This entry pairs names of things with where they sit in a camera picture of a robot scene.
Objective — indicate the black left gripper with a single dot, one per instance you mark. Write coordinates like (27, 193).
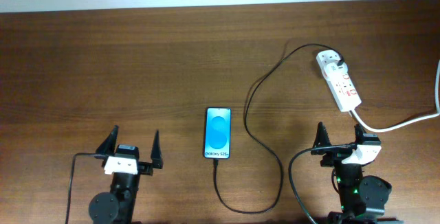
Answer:
(146, 168)

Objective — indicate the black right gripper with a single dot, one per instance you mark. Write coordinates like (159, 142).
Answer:
(335, 155)

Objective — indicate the blue Galaxy smartphone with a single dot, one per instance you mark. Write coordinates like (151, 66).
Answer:
(217, 133)

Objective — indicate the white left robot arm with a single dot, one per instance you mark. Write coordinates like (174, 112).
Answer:
(117, 205)

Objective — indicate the white USB charger plug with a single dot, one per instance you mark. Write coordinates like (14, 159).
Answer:
(333, 70)

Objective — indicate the white power strip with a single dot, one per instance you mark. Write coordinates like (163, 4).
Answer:
(342, 87)

